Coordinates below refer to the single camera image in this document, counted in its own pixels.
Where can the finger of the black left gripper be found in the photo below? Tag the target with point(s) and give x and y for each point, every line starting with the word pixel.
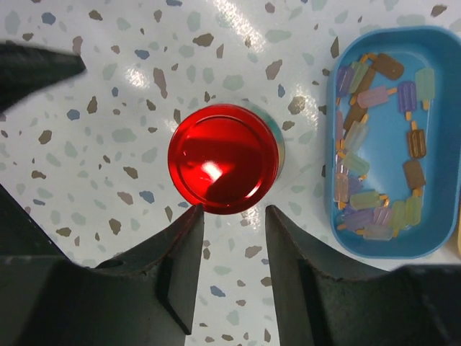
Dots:
pixel 26 69

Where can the blue oval candy tray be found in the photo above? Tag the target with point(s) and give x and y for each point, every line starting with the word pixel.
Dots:
pixel 386 148

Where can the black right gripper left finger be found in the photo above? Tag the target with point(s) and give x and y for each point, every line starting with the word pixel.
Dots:
pixel 143 296

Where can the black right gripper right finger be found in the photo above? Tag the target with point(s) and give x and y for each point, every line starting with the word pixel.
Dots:
pixel 323 297

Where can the red jar lid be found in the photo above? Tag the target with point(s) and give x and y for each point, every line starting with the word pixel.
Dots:
pixel 223 157

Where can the clear glass jar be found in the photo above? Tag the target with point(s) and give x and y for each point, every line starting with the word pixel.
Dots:
pixel 276 132

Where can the yellow oval candy tray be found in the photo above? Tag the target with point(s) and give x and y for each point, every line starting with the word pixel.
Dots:
pixel 456 241

